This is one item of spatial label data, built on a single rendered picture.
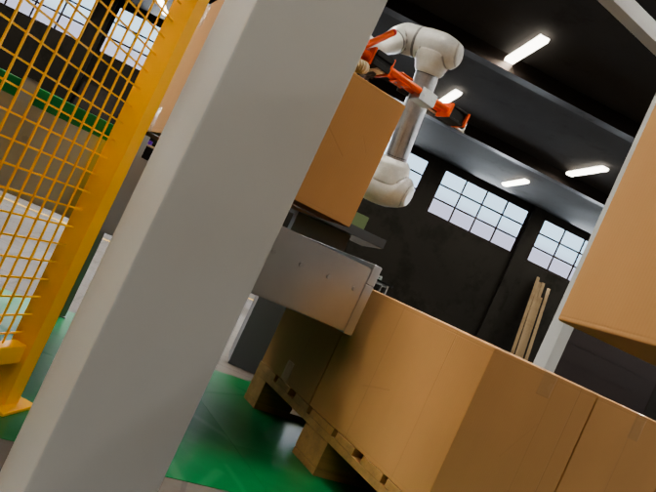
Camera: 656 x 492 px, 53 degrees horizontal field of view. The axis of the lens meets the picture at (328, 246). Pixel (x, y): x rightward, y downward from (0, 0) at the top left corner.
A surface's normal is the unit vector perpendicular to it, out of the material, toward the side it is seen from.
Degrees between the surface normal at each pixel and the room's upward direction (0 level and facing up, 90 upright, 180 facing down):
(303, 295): 90
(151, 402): 90
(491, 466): 90
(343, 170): 90
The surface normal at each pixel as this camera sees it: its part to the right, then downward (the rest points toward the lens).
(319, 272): 0.45, 0.18
